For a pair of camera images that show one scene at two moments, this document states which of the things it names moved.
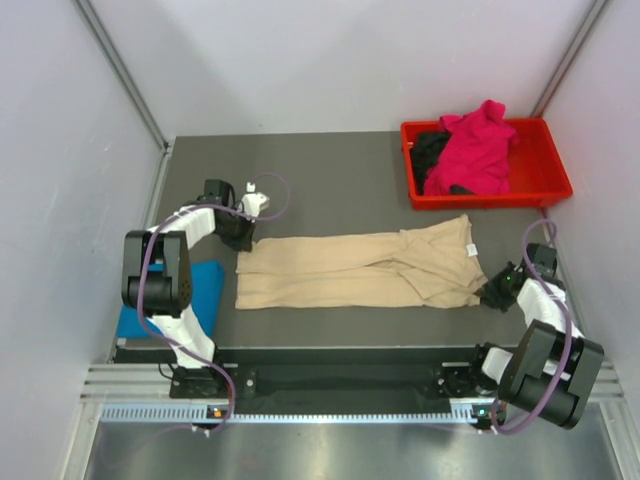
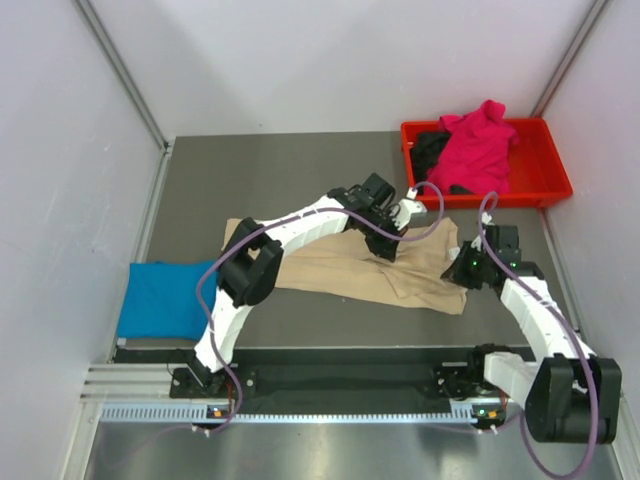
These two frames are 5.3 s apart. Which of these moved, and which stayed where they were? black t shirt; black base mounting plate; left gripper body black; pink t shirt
Moved: left gripper body black
Stayed: black base mounting plate; pink t shirt; black t shirt
